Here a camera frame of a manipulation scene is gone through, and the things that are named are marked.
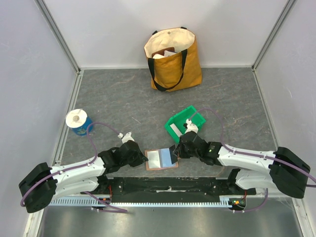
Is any left aluminium frame post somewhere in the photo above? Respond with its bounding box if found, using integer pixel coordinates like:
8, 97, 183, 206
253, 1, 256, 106
34, 0, 81, 74

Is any pink leather card holder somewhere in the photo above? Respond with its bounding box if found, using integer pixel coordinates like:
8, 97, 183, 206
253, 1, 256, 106
145, 148, 179, 171

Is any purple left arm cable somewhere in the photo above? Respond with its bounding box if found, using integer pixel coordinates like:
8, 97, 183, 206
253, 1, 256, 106
20, 122, 124, 207

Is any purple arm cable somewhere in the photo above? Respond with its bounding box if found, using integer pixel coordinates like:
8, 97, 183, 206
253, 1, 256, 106
20, 122, 124, 207
189, 107, 316, 185

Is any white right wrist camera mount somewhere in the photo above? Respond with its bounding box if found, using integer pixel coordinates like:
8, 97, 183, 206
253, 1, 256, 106
184, 119, 198, 134

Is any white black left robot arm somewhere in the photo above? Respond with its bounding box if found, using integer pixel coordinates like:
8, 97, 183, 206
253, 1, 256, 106
18, 140, 148, 213

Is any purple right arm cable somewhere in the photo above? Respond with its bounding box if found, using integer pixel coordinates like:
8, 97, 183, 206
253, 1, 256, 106
189, 107, 316, 185

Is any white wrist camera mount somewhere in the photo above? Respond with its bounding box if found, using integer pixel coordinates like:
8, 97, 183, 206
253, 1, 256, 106
184, 119, 198, 134
118, 132, 135, 144

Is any right aluminium frame post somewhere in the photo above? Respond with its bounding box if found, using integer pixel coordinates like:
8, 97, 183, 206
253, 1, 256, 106
251, 0, 297, 70

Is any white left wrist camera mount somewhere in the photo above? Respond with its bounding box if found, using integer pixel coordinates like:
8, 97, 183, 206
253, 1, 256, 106
118, 132, 135, 144

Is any green plastic bin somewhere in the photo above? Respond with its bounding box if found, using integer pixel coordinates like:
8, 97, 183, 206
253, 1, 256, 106
164, 105, 206, 143

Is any aluminium frame post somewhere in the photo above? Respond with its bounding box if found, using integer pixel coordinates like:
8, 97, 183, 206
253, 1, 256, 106
251, 0, 297, 70
34, 0, 81, 74

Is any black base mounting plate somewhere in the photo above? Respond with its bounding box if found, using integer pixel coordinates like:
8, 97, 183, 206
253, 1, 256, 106
90, 177, 256, 203

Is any blue white tissue roll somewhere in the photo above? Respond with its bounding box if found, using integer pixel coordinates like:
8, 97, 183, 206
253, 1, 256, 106
65, 109, 93, 136

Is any mustard yellow tote bag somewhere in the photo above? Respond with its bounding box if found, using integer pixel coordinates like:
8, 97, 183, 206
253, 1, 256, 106
144, 27, 202, 92

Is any white paper in bag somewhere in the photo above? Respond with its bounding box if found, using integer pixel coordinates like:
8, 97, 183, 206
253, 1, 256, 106
152, 50, 176, 59

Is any grey slotted cable duct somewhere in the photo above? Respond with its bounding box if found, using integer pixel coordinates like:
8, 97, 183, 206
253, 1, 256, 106
49, 196, 232, 208

